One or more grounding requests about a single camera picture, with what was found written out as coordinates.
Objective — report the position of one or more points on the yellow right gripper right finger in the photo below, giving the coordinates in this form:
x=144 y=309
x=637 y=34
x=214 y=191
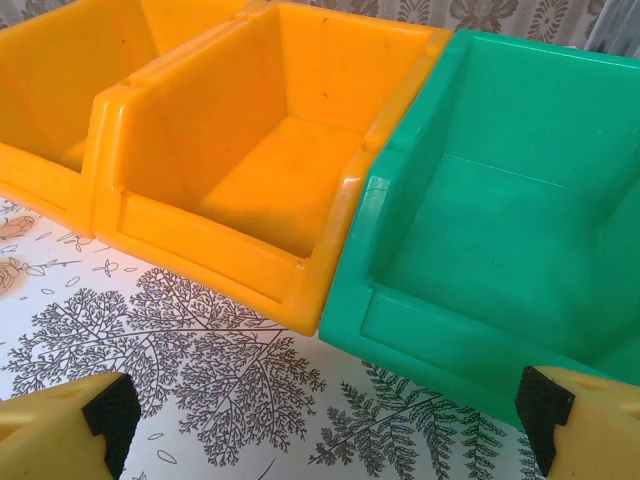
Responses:
x=600 y=435

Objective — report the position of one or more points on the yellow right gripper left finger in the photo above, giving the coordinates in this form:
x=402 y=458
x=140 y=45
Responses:
x=45 y=440

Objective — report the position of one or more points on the green plastic storage bin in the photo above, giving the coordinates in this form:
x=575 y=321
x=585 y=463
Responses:
x=500 y=225

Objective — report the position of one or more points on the yellow plastic storage bin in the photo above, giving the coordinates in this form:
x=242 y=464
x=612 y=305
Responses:
x=50 y=100
x=240 y=175

